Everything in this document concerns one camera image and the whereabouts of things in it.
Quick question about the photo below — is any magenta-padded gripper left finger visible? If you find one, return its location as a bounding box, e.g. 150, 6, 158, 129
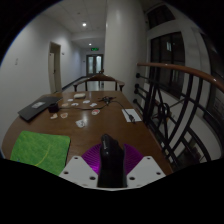
59, 143, 103, 188

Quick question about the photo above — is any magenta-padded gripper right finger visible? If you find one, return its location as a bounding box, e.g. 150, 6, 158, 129
123, 143, 167, 188

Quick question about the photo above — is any black computer mouse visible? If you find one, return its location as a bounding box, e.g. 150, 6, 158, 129
96, 133, 129, 189

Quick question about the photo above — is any green mouse pad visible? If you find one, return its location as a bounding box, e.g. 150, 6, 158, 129
9, 130, 72, 177

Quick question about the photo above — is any white paper sheet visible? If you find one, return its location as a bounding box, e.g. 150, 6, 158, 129
121, 108, 143, 123

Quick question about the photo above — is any black railing with wooden handrail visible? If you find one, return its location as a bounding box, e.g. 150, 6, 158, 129
132, 61, 224, 172

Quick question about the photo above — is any closed black laptop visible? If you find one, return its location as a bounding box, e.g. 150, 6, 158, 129
17, 95, 63, 122

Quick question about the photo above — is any wooden chair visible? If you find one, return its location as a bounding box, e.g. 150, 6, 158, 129
72, 73, 126, 93

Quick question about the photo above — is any pale side door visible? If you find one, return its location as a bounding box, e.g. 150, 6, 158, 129
48, 41, 63, 94

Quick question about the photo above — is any glass double door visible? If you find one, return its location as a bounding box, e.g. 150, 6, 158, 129
86, 54, 104, 76

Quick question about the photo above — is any dark framed window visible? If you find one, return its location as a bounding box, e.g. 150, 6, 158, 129
149, 31, 186, 99

